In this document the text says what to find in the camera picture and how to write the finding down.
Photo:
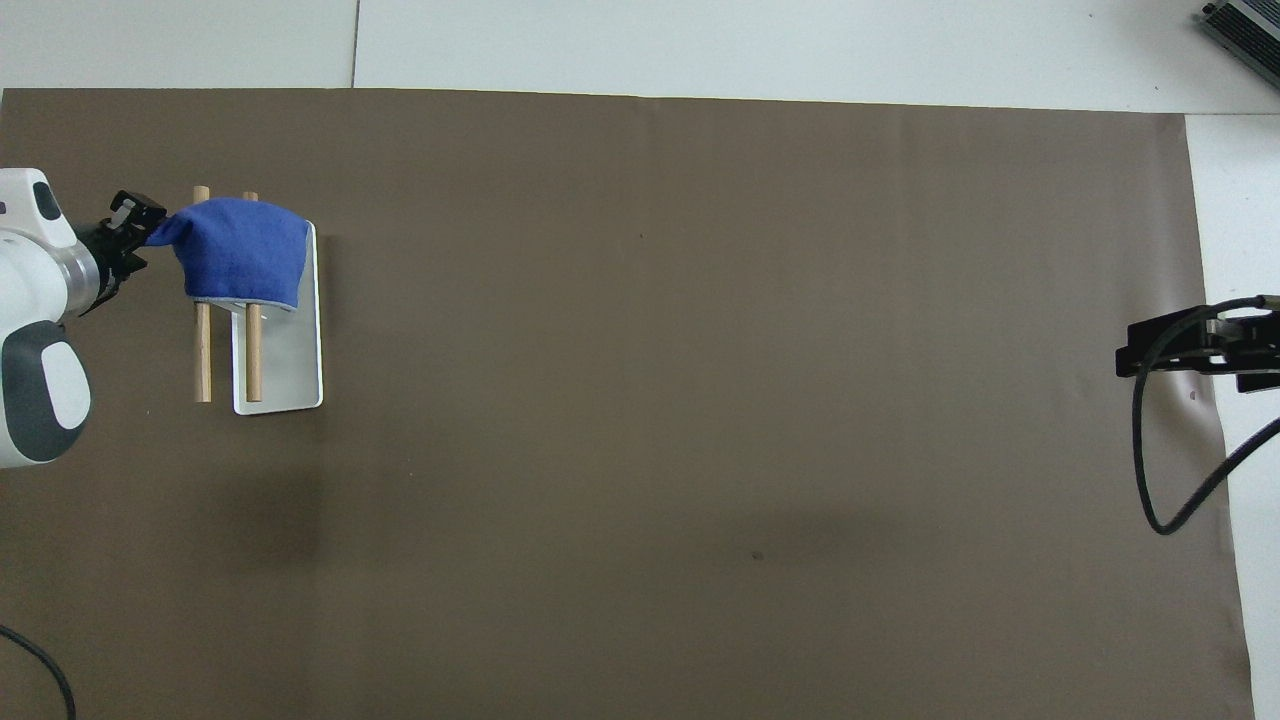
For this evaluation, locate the wooden towel rack white base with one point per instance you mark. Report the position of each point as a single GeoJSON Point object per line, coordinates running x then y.
{"type": "Point", "coordinates": [285, 350]}

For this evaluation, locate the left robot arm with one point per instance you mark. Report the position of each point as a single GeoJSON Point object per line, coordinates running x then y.
{"type": "Point", "coordinates": [30, 260]}

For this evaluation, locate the grey metal device box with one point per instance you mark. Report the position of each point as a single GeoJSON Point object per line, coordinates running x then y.
{"type": "Point", "coordinates": [1250, 30]}

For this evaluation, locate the blue towel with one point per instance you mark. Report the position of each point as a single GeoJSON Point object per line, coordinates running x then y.
{"type": "Point", "coordinates": [245, 250]}

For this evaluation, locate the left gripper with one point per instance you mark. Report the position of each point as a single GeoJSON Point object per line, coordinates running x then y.
{"type": "Point", "coordinates": [108, 262]}

